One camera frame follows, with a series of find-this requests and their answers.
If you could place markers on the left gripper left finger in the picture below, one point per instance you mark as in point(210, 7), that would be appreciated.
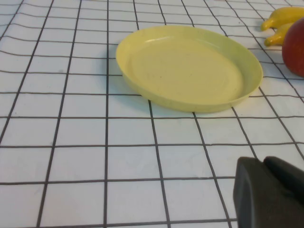
point(256, 202)

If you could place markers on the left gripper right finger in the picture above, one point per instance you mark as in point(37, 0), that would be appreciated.
point(289, 175)

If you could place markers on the red apple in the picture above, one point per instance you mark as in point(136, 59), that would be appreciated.
point(295, 50)

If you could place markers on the yellow banana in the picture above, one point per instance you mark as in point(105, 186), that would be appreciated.
point(287, 15)
point(278, 35)

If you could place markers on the yellow round plate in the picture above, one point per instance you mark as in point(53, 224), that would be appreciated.
point(185, 71)

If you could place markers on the white black-grid tablecloth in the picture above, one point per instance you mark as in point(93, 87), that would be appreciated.
point(71, 166)

